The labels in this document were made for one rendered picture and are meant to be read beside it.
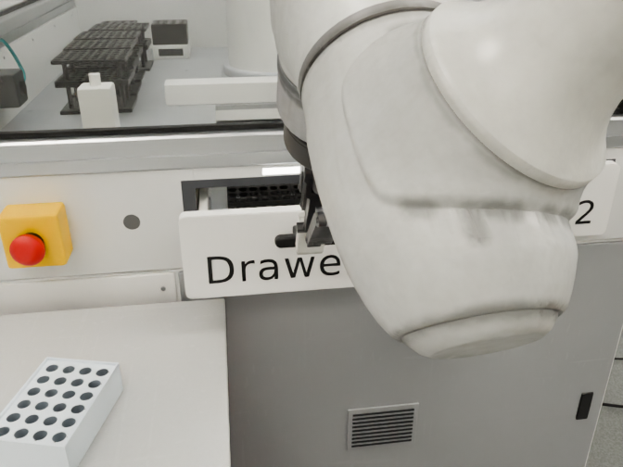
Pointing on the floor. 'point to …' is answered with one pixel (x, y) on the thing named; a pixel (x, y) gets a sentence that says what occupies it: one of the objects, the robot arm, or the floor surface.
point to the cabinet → (385, 373)
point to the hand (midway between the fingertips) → (311, 233)
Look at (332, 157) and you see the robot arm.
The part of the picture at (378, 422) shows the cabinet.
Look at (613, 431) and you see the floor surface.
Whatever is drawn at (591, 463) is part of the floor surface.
